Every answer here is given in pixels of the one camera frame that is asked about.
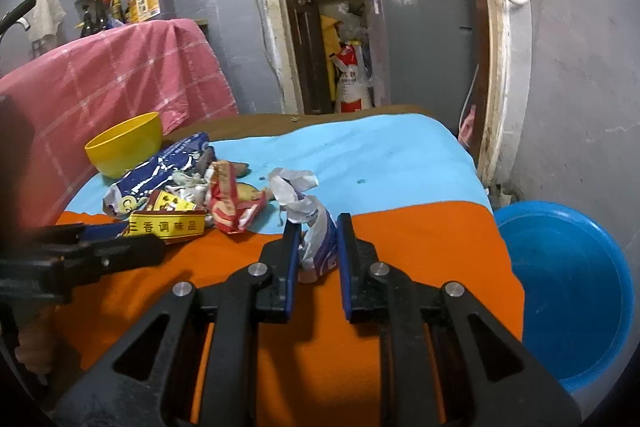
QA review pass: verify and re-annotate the white blue wrapper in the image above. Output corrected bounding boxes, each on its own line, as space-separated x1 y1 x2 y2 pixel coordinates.
268 168 337 284

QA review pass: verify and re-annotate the yellow plastic bowl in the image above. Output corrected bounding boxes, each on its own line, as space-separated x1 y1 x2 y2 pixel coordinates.
85 112 163 179

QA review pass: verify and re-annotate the yellow seasoning packet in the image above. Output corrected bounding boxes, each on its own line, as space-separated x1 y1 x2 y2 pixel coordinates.
122 190 206 242

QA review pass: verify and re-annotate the blue snack bag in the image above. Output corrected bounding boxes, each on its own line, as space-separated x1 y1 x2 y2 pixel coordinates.
102 132 210 219

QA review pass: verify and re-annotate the blue plastic basin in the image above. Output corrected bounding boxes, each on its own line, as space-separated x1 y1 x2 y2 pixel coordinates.
495 200 634 392

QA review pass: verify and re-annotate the brown root piece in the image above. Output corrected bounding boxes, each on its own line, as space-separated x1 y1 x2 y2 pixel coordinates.
194 145 216 176

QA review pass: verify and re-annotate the red crumpled wrapper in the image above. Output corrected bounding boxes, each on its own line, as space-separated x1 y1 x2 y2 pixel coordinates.
207 160 269 235

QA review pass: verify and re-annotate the pink checked cloth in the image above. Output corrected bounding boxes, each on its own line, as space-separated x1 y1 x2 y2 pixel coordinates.
1 18 238 227

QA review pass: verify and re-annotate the dark sauce bottle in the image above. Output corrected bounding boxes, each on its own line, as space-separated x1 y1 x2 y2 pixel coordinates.
80 4 96 38

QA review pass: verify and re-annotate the light blue cloth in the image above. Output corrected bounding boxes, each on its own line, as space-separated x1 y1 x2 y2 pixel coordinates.
64 112 494 237

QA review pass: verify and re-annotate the hanging white towel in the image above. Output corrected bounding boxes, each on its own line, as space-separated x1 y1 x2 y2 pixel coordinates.
26 0 66 57

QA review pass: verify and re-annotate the red white sack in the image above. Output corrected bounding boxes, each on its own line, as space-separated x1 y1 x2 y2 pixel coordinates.
332 41 372 114

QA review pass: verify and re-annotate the grey refrigerator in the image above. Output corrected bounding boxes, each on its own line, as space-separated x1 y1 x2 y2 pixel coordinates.
364 0 477 133

